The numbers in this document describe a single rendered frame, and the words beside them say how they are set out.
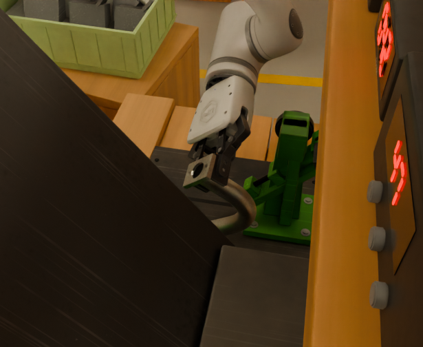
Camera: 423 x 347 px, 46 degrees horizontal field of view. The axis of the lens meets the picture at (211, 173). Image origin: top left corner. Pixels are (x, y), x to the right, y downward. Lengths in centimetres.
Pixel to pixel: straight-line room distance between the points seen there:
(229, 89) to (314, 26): 291
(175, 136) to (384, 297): 112
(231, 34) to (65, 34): 97
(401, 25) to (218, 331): 37
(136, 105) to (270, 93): 165
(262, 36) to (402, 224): 60
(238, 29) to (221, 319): 46
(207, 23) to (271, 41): 283
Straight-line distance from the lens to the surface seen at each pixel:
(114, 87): 167
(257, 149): 128
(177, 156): 123
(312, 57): 331
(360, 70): 40
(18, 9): 208
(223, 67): 78
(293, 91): 299
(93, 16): 186
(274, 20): 78
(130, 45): 163
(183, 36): 190
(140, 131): 132
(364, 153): 33
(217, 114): 73
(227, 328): 58
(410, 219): 22
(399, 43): 34
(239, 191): 73
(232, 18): 85
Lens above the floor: 175
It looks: 46 degrees down
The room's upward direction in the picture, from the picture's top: straight up
